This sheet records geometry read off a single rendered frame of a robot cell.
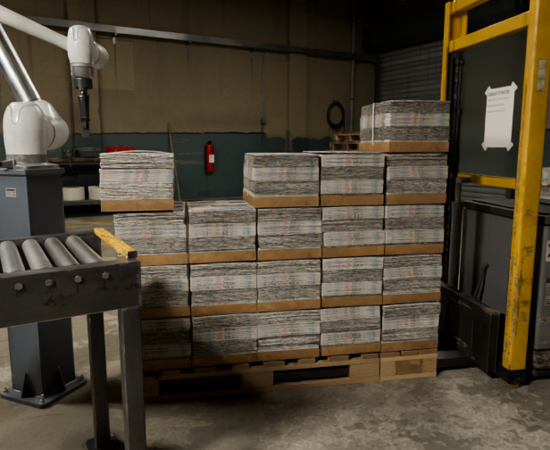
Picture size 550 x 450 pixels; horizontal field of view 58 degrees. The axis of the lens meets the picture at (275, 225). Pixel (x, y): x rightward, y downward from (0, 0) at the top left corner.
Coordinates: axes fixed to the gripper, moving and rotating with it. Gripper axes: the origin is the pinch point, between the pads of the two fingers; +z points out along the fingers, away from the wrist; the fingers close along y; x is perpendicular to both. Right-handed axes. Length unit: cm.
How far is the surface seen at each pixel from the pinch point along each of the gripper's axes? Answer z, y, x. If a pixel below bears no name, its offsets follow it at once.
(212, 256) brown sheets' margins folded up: 53, -18, -51
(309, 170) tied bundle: 17, -18, -93
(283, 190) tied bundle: 26, -18, -82
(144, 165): 14.8, -20.3, -25.0
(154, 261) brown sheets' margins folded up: 54, -18, -28
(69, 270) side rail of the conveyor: 37, -101, -12
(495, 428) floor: 116, -63, -158
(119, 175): 18.7, -19.4, -15.1
